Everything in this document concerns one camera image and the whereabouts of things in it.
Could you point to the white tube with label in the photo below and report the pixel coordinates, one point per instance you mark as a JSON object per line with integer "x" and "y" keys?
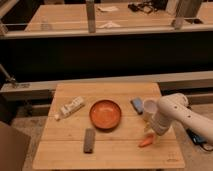
{"x": 70, "y": 108}

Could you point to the blue sponge block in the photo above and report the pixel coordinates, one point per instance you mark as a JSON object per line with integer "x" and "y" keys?
{"x": 137, "y": 105}

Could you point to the white paper on far table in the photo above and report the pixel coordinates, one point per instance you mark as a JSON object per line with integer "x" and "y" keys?
{"x": 110, "y": 24}

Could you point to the orange ceramic bowl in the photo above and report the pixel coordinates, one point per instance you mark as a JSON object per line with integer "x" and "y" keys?
{"x": 105, "y": 114}

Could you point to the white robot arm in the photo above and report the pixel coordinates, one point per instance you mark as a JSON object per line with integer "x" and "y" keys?
{"x": 163, "y": 111}

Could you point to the brown cardboard box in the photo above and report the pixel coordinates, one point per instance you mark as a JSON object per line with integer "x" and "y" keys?
{"x": 13, "y": 148}

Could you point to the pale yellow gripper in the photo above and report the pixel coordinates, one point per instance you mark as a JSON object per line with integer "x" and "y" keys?
{"x": 148, "y": 130}

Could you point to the orange pepper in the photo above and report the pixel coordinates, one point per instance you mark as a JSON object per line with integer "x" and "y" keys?
{"x": 147, "y": 141}

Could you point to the white plastic cup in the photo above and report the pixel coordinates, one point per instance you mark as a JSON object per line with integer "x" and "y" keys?
{"x": 150, "y": 108}

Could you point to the grey metal post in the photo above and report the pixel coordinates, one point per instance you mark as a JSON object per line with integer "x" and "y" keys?
{"x": 90, "y": 9}

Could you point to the metal clamp at left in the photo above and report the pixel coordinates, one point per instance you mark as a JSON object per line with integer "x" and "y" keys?
{"x": 10, "y": 79}

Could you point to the white sheet on far table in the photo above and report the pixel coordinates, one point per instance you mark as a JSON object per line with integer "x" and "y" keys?
{"x": 108, "y": 9}

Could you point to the dark grey rectangular block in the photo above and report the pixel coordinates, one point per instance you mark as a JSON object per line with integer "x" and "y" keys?
{"x": 89, "y": 140}

